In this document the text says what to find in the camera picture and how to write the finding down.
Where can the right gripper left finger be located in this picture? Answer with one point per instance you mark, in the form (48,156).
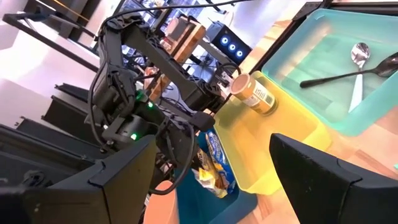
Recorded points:
(93,199)

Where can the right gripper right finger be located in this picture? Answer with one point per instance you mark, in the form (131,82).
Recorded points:
(326,199)

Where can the blue and yellow snack packet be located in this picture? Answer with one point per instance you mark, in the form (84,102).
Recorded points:
(217,155)

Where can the black metal spoon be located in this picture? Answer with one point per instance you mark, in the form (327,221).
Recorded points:
(388,67)

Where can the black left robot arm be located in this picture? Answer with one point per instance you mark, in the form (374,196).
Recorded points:
(168,62)

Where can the black computer with blue fans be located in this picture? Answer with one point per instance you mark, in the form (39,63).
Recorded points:
(230,46)

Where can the wooden shelf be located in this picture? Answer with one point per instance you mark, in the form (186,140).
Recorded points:
(189,40)

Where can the orange plastic bowl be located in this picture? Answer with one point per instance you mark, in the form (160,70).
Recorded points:
(161,205)

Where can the yellow translucent plastic bin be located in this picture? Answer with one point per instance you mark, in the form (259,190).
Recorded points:
(264,149)

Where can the green translucent plastic bin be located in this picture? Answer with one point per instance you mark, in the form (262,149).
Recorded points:
(311,62)

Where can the dark teal plastic bin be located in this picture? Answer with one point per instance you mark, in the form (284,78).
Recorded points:
(199,211)

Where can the grey metal stand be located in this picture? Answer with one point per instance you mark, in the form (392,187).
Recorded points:
(46,40)

